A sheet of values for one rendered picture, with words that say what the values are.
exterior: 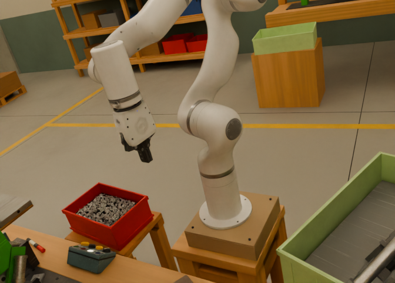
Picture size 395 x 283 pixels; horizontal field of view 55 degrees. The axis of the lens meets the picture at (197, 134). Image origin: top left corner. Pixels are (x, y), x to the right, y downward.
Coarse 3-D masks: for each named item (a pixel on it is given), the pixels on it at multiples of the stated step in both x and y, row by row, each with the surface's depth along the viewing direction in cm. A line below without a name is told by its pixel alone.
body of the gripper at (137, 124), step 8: (136, 104) 98; (144, 104) 101; (120, 112) 97; (128, 112) 97; (136, 112) 99; (144, 112) 101; (120, 120) 97; (128, 120) 97; (136, 120) 99; (144, 120) 101; (152, 120) 104; (120, 128) 98; (128, 128) 97; (136, 128) 99; (144, 128) 101; (152, 128) 104; (120, 136) 100; (128, 136) 98; (136, 136) 100; (144, 136) 102; (128, 144) 99; (136, 144) 100
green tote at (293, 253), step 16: (384, 160) 141; (368, 176) 137; (384, 176) 144; (336, 192) 126; (352, 192) 132; (368, 192) 140; (320, 208) 121; (336, 208) 126; (352, 208) 134; (304, 224) 116; (320, 224) 122; (336, 224) 129; (288, 240) 112; (304, 240) 117; (320, 240) 124; (288, 256) 107; (304, 256) 119; (288, 272) 111; (304, 272) 105; (320, 272) 100
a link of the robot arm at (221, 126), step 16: (192, 112) 117; (208, 112) 113; (224, 112) 111; (192, 128) 117; (208, 128) 112; (224, 128) 110; (240, 128) 113; (208, 144) 115; (224, 144) 112; (208, 160) 119; (224, 160) 121; (208, 176) 124; (224, 176) 123
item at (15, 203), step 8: (0, 200) 136; (8, 200) 135; (16, 200) 133; (24, 200) 132; (0, 208) 131; (8, 208) 130; (16, 208) 128; (24, 208) 130; (0, 216) 126; (8, 216) 125; (16, 216) 128; (0, 224) 123; (8, 224) 125
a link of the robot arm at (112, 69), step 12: (96, 48) 91; (108, 48) 90; (120, 48) 92; (96, 60) 91; (108, 60) 91; (120, 60) 92; (96, 72) 96; (108, 72) 92; (120, 72) 93; (132, 72) 96; (108, 84) 94; (120, 84) 93; (132, 84) 95; (108, 96) 96; (120, 96) 95
